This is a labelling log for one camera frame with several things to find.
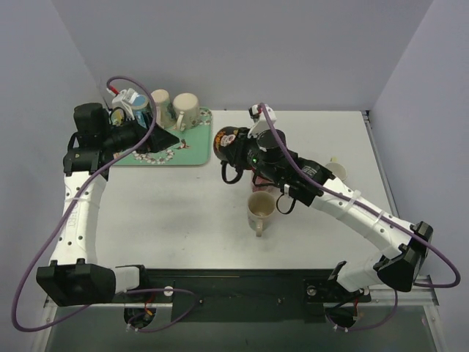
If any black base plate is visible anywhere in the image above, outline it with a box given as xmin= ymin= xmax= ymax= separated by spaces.
xmin=112 ymin=269 xmax=371 ymax=323

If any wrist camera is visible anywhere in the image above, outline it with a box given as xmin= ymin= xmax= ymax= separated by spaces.
xmin=248 ymin=103 xmax=276 ymax=139
xmin=111 ymin=88 xmax=139 ymax=116

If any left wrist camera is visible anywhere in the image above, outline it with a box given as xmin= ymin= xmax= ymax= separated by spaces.
xmin=111 ymin=88 xmax=139 ymax=116

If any pink mug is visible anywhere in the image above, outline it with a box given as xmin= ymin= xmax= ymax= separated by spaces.
xmin=251 ymin=172 xmax=276 ymax=193

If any green floral serving tray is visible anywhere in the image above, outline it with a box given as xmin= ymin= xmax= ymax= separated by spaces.
xmin=115 ymin=107 xmax=213 ymax=166

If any yellow mug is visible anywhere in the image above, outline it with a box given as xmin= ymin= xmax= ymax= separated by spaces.
xmin=110 ymin=107 xmax=126 ymax=126

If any black skull mug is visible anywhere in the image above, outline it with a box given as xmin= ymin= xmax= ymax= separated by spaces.
xmin=213 ymin=126 xmax=249 ymax=185

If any cream floral tall mug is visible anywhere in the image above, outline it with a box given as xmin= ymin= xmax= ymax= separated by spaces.
xmin=151 ymin=89 xmax=175 ymax=129

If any blue mug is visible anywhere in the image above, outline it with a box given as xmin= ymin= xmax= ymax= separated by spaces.
xmin=132 ymin=94 xmax=151 ymax=128

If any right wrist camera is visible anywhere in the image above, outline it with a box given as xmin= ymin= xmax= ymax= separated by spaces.
xmin=248 ymin=103 xmax=276 ymax=139

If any pale yellow-green mug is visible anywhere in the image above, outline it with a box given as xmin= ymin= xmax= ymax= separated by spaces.
xmin=325 ymin=157 xmax=347 ymax=181

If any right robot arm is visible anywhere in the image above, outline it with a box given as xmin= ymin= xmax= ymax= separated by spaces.
xmin=213 ymin=128 xmax=433 ymax=300

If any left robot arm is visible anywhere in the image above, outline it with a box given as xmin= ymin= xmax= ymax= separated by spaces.
xmin=36 ymin=103 xmax=179 ymax=307

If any large cream patterned mug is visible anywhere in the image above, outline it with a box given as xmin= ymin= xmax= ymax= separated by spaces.
xmin=173 ymin=92 xmax=200 ymax=132

